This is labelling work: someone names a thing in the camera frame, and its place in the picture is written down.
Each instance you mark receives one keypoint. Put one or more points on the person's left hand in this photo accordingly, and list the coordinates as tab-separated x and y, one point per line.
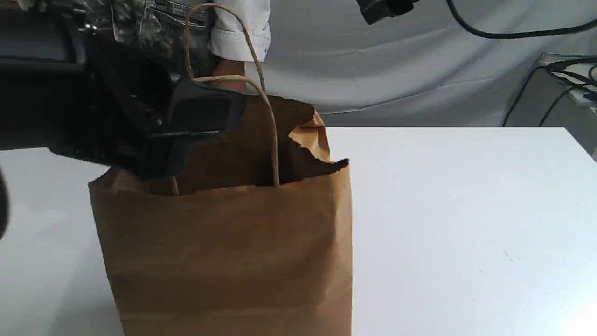
230	67

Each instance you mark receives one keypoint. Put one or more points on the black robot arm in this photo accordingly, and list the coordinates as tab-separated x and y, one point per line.
67	88

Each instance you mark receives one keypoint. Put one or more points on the brown paper bag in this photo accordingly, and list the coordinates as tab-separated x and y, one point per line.
253	238

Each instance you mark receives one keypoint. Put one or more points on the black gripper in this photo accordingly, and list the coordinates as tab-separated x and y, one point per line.
140	115

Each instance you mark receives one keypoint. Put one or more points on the person's camouflage jacket torso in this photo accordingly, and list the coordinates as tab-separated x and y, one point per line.
169	29

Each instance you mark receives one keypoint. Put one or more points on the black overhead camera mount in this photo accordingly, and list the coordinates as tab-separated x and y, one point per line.
374	11

